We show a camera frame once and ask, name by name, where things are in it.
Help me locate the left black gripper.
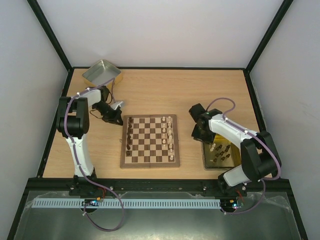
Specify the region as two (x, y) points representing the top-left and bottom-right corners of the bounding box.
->
(93, 102), (124, 126)

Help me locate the white pawn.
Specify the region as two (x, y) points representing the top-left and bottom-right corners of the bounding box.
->
(209, 143), (216, 152)

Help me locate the gold tin tray with pieces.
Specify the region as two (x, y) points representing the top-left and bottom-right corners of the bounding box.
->
(201, 134), (242, 171)

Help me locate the wooden chess board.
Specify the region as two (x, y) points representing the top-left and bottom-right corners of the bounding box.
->
(120, 114), (181, 169)

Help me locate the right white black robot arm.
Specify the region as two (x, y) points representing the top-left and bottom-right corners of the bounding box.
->
(188, 103), (282, 196)

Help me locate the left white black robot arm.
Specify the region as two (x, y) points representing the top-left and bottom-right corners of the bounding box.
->
(56, 85), (124, 182)

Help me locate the empty silver gold tin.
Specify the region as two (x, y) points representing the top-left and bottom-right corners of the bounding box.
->
(82, 59), (123, 87)

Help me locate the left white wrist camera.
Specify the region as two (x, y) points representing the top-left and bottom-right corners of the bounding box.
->
(110, 100), (125, 110)

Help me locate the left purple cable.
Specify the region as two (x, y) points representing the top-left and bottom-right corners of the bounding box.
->
(64, 77), (126, 232)

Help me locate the purple cable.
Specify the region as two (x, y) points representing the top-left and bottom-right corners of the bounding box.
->
(204, 97), (282, 215)
(64, 77), (126, 232)

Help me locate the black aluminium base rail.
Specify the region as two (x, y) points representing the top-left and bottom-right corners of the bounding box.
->
(24, 176), (291, 197)

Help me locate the black cage frame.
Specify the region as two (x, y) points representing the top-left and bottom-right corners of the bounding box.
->
(4, 0), (309, 240)

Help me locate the grey slotted cable duct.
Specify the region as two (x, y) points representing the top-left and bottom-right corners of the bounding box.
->
(31, 198), (221, 209)

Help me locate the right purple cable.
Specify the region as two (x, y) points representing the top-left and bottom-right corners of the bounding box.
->
(204, 97), (282, 215)

